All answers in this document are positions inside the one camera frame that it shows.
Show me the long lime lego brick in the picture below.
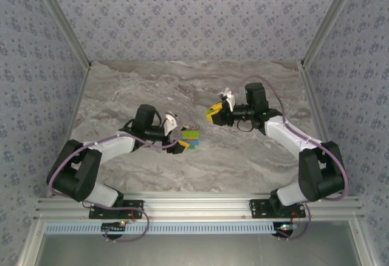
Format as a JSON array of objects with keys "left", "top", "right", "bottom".
[{"left": 181, "top": 129, "right": 201, "bottom": 142}]

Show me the grey metal panel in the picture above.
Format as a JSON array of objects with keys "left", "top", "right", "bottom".
[{"left": 33, "top": 234, "right": 361, "bottom": 266}]

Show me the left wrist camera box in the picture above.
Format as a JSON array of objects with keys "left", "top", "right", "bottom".
[{"left": 163, "top": 112, "right": 181, "bottom": 135}]

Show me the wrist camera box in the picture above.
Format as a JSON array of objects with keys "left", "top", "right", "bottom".
[
  {"left": 216, "top": 87, "right": 236, "bottom": 112},
  {"left": 163, "top": 112, "right": 181, "bottom": 135}
]

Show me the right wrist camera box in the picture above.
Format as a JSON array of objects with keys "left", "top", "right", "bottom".
[{"left": 216, "top": 87, "right": 236, "bottom": 112}]

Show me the aluminium side rail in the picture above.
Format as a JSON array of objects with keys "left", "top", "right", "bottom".
[
  {"left": 47, "top": 64, "right": 92, "bottom": 197},
  {"left": 299, "top": 62, "right": 348, "bottom": 196}
]

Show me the aluminium mounting rail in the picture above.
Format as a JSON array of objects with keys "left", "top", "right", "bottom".
[{"left": 35, "top": 191, "right": 365, "bottom": 221}]

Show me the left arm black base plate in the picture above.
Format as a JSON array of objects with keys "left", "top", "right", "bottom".
[{"left": 89, "top": 200, "right": 144, "bottom": 220}]

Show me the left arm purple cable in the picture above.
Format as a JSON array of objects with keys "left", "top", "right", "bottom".
[{"left": 45, "top": 112, "right": 183, "bottom": 244}]

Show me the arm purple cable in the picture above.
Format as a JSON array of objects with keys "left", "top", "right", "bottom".
[
  {"left": 224, "top": 75, "right": 349, "bottom": 242},
  {"left": 45, "top": 112, "right": 183, "bottom": 244}
]

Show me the white slotted cable duct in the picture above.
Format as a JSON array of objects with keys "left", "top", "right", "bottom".
[{"left": 45, "top": 220, "right": 276, "bottom": 235}]

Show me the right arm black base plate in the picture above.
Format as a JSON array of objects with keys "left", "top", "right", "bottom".
[{"left": 249, "top": 199, "right": 306, "bottom": 220}]

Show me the aluminium corner post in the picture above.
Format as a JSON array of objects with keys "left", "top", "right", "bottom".
[
  {"left": 300, "top": 0, "right": 363, "bottom": 68},
  {"left": 30, "top": 0, "right": 92, "bottom": 69}
]

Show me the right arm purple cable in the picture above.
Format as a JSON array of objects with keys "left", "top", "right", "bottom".
[{"left": 224, "top": 75, "right": 349, "bottom": 242}]

